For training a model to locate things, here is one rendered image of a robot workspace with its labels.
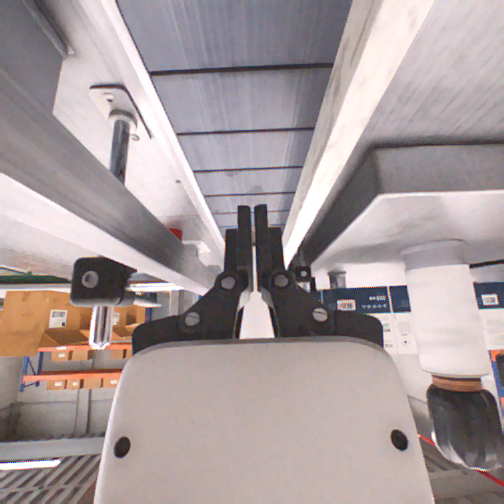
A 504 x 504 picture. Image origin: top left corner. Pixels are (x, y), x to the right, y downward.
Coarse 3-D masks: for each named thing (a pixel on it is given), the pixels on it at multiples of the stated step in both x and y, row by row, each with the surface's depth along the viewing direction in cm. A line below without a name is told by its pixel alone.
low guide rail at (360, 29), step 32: (384, 0) 6; (416, 0) 6; (352, 32) 7; (384, 32) 6; (416, 32) 6; (352, 64) 7; (384, 64) 7; (352, 96) 8; (320, 128) 11; (352, 128) 9; (320, 160) 12; (320, 192) 14; (288, 224) 23; (288, 256) 29
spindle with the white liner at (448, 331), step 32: (416, 256) 40; (448, 256) 38; (416, 288) 40; (448, 288) 37; (416, 320) 40; (448, 320) 36; (448, 352) 35; (480, 352) 35; (448, 384) 36; (480, 384) 35; (448, 416) 34; (480, 416) 33; (448, 448) 35; (480, 448) 32
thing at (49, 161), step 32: (0, 64) 3; (0, 96) 3; (32, 96) 4; (0, 128) 3; (32, 128) 4; (64, 128) 4; (0, 160) 3; (32, 160) 4; (64, 160) 4; (96, 160) 5; (0, 192) 4; (32, 192) 4; (64, 192) 4; (96, 192) 5; (128, 192) 6; (32, 224) 5; (64, 224) 5; (96, 224) 5; (128, 224) 6; (160, 224) 8; (128, 256) 7; (160, 256) 8; (192, 256) 13; (192, 288) 15
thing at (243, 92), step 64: (128, 0) 8; (192, 0) 8; (256, 0) 8; (320, 0) 9; (192, 64) 11; (256, 64) 11; (320, 64) 11; (192, 128) 14; (256, 128) 14; (256, 192) 22
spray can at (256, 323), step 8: (256, 280) 35; (256, 288) 35; (256, 296) 34; (248, 304) 34; (256, 304) 34; (264, 304) 34; (248, 312) 34; (256, 312) 34; (264, 312) 34; (248, 320) 34; (256, 320) 34; (264, 320) 34; (248, 328) 34; (256, 328) 33; (264, 328) 34; (240, 336) 35; (248, 336) 34; (256, 336) 33; (264, 336) 33; (272, 336) 34
